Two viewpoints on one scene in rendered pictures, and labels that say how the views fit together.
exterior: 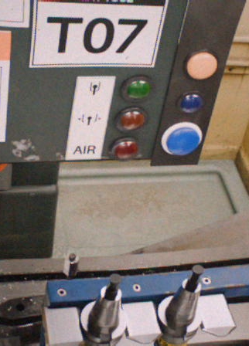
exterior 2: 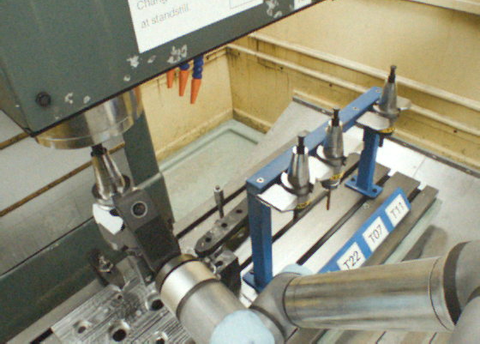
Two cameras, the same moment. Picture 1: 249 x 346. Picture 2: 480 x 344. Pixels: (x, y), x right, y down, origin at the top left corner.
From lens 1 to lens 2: 0.37 m
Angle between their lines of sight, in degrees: 17
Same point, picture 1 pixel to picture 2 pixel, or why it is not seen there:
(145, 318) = (317, 165)
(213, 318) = (350, 145)
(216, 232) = (261, 151)
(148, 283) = not seen: hidden behind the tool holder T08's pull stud
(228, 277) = not seen: hidden behind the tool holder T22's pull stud
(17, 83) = not seen: outside the picture
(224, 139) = (222, 107)
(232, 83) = (212, 67)
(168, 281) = (309, 140)
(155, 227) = (218, 176)
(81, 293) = (271, 173)
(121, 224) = (198, 185)
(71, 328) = (285, 195)
